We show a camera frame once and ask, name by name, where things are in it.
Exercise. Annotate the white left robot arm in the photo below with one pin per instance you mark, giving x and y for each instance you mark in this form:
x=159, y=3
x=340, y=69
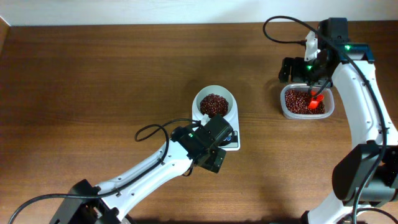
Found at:
x=186, y=147

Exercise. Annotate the grey round bowl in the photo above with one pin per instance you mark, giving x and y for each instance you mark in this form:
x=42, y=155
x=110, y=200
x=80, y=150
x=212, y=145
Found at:
x=217, y=90

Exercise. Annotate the clear plastic container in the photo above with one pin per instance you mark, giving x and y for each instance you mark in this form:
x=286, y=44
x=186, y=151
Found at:
x=307, y=115

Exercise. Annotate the adzuki beans in bowl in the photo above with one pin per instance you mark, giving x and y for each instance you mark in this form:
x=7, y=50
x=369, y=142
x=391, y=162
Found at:
x=213, y=105

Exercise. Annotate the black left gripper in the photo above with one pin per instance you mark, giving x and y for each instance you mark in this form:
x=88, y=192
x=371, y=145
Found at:
x=214, y=159

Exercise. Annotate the white digital kitchen scale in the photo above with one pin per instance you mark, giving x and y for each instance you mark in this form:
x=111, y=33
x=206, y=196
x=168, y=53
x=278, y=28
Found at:
x=232, y=142

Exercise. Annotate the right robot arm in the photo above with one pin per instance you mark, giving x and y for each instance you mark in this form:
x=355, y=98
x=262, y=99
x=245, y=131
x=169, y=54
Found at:
x=366, y=178

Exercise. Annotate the red measuring scoop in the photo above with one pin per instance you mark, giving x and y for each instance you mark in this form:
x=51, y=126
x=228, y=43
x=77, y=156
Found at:
x=315, y=100

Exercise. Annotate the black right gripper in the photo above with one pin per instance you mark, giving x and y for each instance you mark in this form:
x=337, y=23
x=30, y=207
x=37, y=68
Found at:
x=296, y=63

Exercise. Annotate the red adzuki beans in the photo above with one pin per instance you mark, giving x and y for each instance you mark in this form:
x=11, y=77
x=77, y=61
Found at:
x=297, y=102

